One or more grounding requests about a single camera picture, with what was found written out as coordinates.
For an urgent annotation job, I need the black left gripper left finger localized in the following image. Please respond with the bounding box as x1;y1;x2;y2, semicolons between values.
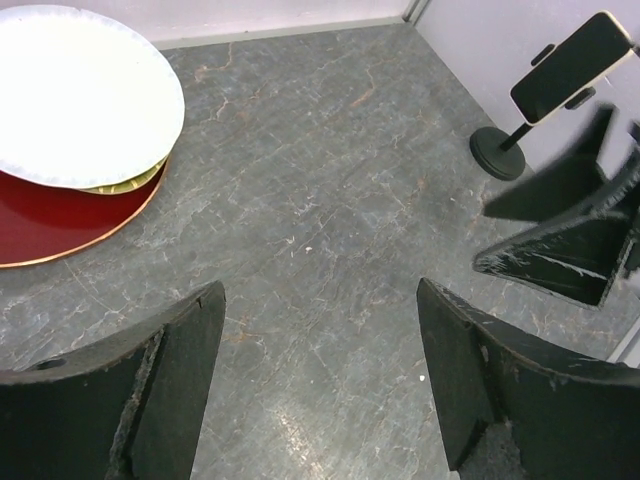
1;281;226;479

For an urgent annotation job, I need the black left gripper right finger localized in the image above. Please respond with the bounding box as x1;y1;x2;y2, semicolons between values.
416;278;639;479

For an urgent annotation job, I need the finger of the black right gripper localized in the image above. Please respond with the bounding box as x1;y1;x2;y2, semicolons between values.
483;104;616;223
472;149;639;306

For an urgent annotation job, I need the black phone stand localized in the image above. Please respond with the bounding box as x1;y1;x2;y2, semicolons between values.
469;44;593;181

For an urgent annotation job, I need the pink smartphone black screen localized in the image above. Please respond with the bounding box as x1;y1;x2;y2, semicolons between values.
510;10;634;126

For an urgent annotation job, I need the red round tray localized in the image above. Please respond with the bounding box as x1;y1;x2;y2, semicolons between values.
1;160;168;268

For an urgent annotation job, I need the patterned plate under white plate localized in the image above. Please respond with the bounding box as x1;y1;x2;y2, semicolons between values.
80;155;169;196

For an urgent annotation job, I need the white paper plate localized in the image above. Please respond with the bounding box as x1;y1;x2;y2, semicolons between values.
1;5;185;189

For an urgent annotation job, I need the aluminium frame post right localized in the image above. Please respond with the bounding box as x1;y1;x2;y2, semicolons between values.
402;0;430;25

